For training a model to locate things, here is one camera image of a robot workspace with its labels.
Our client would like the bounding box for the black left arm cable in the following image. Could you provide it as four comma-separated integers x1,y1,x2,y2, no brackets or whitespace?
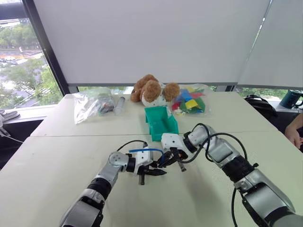
117,140,149,155

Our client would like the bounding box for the brown teddy bear plush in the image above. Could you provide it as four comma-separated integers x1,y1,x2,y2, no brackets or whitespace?
130,74,181,109

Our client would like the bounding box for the green plastic bin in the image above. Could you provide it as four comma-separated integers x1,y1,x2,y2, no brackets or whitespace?
144,106,179,142

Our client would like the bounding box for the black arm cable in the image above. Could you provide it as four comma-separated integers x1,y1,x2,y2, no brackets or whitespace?
179,122,249,227
117,140,149,155

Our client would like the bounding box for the bag of colourful blocks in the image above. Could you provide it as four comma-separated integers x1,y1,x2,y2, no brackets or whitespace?
170,83,213,118

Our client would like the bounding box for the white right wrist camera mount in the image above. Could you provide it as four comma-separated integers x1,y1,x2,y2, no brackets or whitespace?
160,133,188,155

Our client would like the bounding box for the black window frame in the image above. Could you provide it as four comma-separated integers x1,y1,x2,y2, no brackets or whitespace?
0,0,80,96

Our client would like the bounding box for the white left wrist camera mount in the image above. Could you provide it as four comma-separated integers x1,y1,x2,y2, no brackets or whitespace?
135,150,154,176

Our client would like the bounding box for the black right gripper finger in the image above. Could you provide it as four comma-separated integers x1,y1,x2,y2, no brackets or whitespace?
159,151,173,164
162,157,178,169

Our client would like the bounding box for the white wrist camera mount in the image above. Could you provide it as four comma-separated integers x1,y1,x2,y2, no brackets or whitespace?
135,150,154,176
160,133,188,155

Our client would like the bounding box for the bystander bare hand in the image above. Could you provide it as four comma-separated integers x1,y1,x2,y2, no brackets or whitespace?
285,123,303,148

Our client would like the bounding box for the white grey ribbed object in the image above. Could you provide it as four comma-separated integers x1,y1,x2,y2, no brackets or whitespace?
0,109,21,125

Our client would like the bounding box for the black bag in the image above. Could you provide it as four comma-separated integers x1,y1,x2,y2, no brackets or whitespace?
244,94,279,118

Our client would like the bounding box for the clear bag of small parts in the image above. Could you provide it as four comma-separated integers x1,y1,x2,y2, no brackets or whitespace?
73,87,117,125

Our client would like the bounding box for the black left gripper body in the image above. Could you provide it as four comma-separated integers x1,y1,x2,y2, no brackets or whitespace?
138,162,156,185

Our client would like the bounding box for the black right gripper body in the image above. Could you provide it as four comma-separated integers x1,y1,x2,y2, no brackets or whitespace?
169,147,189,174

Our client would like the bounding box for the narrow white roller blind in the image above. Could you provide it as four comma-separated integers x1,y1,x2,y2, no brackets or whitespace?
236,0,303,90

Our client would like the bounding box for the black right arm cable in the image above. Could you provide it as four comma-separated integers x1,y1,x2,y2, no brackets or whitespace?
179,122,249,227

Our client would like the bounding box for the wide white roller blind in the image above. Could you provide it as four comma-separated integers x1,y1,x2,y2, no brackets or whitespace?
32,0,272,87

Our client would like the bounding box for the blue cable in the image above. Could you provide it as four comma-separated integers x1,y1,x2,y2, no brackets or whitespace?
129,148,166,167

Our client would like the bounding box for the dark teal mug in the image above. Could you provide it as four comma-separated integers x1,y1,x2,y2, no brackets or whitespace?
280,89,303,110

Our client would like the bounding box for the grey cylindrical tube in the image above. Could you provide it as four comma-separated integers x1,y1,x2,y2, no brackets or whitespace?
114,95,126,116

